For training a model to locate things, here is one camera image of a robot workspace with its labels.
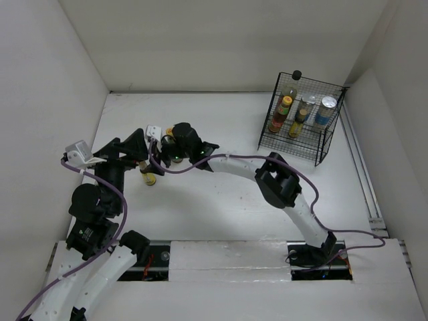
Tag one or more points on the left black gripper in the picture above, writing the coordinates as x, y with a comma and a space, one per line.
134, 146

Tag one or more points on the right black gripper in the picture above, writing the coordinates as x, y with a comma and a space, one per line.
163, 142

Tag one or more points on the small yellow bottle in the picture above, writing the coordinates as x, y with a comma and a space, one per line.
297, 125
148, 178

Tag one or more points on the yellow-cap sauce bottle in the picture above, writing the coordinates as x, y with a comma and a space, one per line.
169, 133
280, 114

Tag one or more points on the tall clear black-cap bottle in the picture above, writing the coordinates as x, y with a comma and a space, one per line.
291, 88

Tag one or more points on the white jar silver lid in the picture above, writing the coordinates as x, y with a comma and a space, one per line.
325, 111
307, 103

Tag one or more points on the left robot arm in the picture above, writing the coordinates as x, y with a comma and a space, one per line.
98, 252

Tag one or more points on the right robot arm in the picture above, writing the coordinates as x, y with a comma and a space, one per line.
279, 186

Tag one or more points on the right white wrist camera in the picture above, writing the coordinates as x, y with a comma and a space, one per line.
154, 133

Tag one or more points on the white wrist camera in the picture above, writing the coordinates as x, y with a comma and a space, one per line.
80, 156
154, 133

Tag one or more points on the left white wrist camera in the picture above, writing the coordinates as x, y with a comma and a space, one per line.
80, 156

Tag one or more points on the black wire mesh rack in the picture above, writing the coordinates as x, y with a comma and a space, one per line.
312, 143

